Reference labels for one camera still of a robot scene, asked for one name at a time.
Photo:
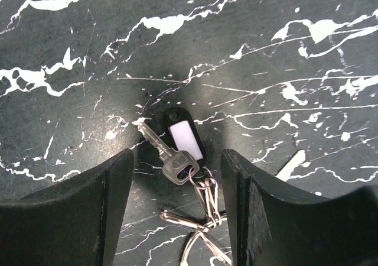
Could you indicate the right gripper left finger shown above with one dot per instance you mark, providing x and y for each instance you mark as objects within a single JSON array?
[{"x": 74, "y": 222}]

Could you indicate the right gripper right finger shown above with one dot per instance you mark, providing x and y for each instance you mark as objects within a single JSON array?
[{"x": 272, "y": 222}]

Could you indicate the large metal keyring with clips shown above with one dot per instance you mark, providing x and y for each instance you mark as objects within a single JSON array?
[{"x": 207, "y": 192}]

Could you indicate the silver key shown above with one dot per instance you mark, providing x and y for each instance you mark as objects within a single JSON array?
[{"x": 174, "y": 162}]

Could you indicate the black key tag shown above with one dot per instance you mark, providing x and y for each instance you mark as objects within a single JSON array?
[{"x": 178, "y": 123}]

